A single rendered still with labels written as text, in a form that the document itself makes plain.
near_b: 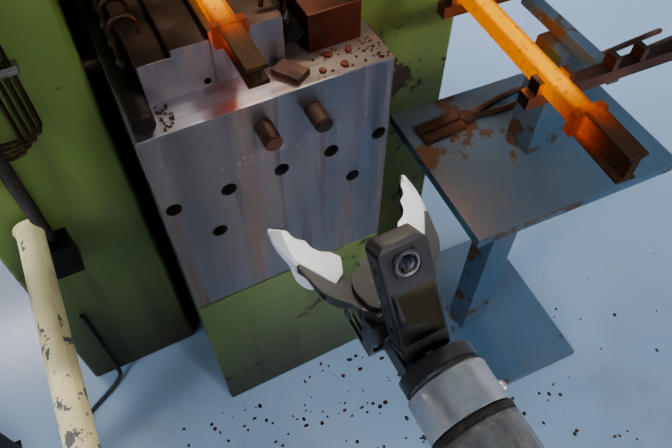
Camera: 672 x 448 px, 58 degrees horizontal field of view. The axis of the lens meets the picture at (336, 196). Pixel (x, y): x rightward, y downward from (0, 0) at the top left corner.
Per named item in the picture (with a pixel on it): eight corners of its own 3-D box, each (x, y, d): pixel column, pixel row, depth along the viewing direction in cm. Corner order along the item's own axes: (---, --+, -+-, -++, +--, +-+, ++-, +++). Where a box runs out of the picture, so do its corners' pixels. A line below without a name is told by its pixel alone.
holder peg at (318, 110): (333, 129, 86) (333, 116, 84) (316, 136, 86) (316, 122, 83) (321, 112, 89) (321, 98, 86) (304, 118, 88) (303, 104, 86)
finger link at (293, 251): (257, 277, 61) (339, 315, 59) (251, 245, 57) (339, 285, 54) (273, 254, 63) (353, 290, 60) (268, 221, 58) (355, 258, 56)
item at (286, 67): (310, 74, 85) (309, 67, 84) (298, 87, 83) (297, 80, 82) (283, 63, 86) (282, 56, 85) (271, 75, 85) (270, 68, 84)
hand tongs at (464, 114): (657, 30, 126) (660, 25, 125) (673, 41, 123) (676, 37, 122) (413, 131, 108) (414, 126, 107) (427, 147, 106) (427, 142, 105)
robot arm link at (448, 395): (438, 431, 45) (526, 382, 47) (406, 377, 48) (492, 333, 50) (426, 458, 51) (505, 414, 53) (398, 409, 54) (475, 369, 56)
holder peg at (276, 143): (284, 148, 84) (282, 134, 82) (266, 154, 83) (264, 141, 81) (272, 129, 86) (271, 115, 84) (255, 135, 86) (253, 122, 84)
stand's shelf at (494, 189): (674, 169, 105) (679, 161, 104) (476, 248, 95) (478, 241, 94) (567, 64, 122) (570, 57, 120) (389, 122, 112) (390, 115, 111)
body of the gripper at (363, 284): (337, 308, 61) (398, 417, 55) (338, 263, 54) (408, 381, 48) (403, 278, 63) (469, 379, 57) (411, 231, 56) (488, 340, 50)
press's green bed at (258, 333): (368, 333, 159) (378, 232, 123) (232, 398, 149) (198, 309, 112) (282, 185, 190) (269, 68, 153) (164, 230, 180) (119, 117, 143)
